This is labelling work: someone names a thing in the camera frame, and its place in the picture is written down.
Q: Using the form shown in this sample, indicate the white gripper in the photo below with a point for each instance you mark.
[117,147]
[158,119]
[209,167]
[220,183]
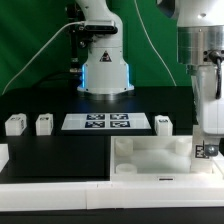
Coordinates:
[209,109]

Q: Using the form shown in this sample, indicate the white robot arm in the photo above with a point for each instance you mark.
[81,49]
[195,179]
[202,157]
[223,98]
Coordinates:
[200,46]

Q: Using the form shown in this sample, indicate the white marker sheet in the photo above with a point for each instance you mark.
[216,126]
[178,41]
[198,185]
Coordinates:
[106,121]

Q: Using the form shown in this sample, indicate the white fence bar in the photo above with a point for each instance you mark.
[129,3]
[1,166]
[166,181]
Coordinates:
[4,156]
[105,195]

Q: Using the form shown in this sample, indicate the white front fence bar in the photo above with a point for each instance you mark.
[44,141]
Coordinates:
[105,195]

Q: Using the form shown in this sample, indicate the white left fence bar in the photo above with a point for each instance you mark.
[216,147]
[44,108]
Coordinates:
[4,156]

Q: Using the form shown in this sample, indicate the white square tabletop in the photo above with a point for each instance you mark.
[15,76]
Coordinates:
[153,158]

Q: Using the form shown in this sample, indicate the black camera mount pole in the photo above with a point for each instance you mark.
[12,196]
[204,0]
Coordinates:
[74,14]

